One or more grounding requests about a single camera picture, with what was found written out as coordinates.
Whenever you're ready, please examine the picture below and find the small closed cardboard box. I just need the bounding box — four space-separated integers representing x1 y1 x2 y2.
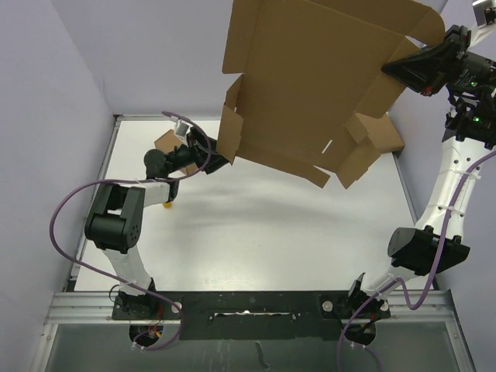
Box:
154 129 198 175

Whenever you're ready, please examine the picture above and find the purple cable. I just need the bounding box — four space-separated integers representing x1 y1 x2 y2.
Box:
50 111 213 353
337 149 496 372

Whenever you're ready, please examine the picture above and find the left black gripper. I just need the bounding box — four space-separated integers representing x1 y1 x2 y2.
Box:
166 126 233 174

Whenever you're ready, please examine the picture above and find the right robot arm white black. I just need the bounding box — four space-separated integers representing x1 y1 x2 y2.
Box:
344 26 495 317

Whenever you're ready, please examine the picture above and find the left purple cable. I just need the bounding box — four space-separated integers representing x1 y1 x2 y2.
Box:
50 111 213 353

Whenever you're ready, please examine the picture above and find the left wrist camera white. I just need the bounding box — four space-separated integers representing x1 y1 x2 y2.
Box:
174 119 190 143

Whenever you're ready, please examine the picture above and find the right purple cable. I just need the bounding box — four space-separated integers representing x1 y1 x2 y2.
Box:
337 149 496 372

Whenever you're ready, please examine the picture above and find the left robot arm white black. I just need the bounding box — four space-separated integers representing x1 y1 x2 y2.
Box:
84 128 228 319

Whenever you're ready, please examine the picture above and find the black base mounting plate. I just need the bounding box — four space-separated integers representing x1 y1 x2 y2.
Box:
112 290 391 343

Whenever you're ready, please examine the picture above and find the aluminium frame rail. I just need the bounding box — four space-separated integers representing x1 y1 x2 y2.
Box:
33 291 474 371

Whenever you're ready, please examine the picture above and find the large cardboard box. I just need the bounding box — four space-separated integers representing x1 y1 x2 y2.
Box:
217 0 445 187

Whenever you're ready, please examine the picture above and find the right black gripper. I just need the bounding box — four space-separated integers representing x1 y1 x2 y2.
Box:
380 25 496 99

